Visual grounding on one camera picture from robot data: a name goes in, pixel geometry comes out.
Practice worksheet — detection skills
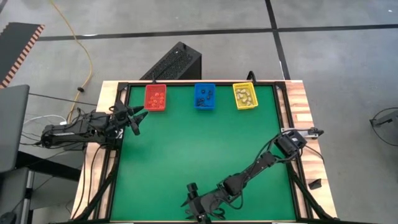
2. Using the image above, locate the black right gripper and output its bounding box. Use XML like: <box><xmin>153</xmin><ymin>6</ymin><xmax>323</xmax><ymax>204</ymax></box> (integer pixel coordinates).
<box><xmin>180</xmin><ymin>182</ymin><xmax>223</xmax><ymax>224</ymax></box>

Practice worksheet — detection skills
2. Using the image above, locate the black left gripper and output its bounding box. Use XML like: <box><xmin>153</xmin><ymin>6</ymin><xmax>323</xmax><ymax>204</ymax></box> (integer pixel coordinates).
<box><xmin>115</xmin><ymin>103</ymin><xmax>149</xmax><ymax>136</ymax></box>

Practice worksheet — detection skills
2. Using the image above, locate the red plastic basket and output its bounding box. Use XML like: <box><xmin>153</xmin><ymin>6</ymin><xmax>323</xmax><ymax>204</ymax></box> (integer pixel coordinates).
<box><xmin>144</xmin><ymin>83</ymin><xmax>167</xmax><ymax>112</ymax></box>

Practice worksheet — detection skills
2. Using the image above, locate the black perforated computer case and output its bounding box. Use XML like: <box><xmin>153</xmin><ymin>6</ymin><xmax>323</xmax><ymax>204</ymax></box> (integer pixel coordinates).
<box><xmin>139</xmin><ymin>41</ymin><xmax>203</xmax><ymax>81</ymax></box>

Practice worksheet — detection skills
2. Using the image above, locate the blue plastic basket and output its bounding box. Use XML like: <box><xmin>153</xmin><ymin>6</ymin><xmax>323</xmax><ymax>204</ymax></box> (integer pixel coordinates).
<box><xmin>193</xmin><ymin>83</ymin><xmax>216</xmax><ymax>110</ymax></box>

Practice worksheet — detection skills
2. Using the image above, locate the yellow plastic basket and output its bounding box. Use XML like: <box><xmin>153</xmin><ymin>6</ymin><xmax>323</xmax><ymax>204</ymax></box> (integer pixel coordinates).
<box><xmin>232</xmin><ymin>82</ymin><xmax>259</xmax><ymax>110</ymax></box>

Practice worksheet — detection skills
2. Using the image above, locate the small black wedge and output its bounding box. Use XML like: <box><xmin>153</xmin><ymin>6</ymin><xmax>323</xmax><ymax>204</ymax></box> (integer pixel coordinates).
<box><xmin>307</xmin><ymin>178</ymin><xmax>323</xmax><ymax>190</ymax></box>

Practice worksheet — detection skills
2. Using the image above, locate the grey desk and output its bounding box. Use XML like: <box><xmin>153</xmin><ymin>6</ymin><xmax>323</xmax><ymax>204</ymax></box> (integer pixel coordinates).
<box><xmin>0</xmin><ymin>83</ymin><xmax>30</xmax><ymax>174</ymax></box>

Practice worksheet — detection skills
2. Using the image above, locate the black mat with striped edge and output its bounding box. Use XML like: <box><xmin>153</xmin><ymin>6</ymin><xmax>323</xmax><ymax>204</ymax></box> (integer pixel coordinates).
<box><xmin>0</xmin><ymin>21</ymin><xmax>46</xmax><ymax>90</ymax></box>

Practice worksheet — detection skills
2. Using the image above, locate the silver metal clamp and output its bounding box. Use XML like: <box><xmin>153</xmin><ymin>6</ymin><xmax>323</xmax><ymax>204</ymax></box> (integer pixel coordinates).
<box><xmin>281</xmin><ymin>127</ymin><xmax>324</xmax><ymax>138</ymax></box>

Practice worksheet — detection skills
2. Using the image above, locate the grey stand leg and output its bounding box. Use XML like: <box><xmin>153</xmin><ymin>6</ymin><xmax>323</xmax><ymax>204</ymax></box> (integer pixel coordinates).
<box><xmin>369</xmin><ymin>109</ymin><xmax>398</xmax><ymax>128</ymax></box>

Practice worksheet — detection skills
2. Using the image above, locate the yellow extension cord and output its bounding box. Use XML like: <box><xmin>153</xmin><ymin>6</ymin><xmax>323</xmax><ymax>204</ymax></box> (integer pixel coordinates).
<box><xmin>49</xmin><ymin>0</ymin><xmax>94</xmax><ymax>121</ymax></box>

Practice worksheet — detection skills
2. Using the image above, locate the thin black floor cable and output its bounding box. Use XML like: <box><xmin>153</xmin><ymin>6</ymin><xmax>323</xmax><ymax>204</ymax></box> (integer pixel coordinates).
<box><xmin>28</xmin><ymin>92</ymin><xmax>98</xmax><ymax>106</ymax></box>

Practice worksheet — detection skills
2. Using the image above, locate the white cable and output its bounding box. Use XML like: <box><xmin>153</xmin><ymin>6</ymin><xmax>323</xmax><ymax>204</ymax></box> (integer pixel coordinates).
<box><xmin>23</xmin><ymin>114</ymin><xmax>68</xmax><ymax>125</ymax></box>

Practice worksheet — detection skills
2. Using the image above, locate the black floor cable loop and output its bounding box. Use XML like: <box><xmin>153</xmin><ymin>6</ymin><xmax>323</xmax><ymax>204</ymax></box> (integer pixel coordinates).
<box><xmin>369</xmin><ymin>106</ymin><xmax>398</xmax><ymax>147</ymax></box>

